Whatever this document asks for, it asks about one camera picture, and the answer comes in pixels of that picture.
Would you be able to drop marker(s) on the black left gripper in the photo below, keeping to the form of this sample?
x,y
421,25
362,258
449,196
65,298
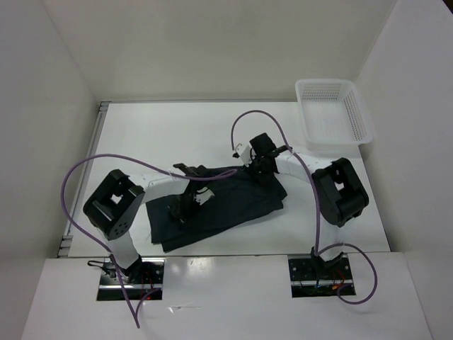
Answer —
x,y
182,216

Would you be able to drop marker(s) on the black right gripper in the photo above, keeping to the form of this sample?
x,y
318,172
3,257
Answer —
x,y
249,169

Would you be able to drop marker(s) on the dark navy shorts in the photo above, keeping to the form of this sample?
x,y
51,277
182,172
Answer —
x,y
237,199

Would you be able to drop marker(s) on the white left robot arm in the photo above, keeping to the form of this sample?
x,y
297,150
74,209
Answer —
x,y
113,207

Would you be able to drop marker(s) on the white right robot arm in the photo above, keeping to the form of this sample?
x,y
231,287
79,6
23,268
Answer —
x,y
338,191

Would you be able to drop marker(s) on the white plastic perforated basket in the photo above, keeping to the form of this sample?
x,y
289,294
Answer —
x,y
333,114

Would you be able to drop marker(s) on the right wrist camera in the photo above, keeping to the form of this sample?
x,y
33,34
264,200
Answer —
x,y
244,153

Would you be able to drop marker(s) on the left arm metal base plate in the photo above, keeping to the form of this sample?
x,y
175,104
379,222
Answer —
x,y
147,283

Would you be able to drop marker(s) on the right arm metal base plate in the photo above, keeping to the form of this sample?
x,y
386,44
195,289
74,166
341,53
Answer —
x,y
307,280

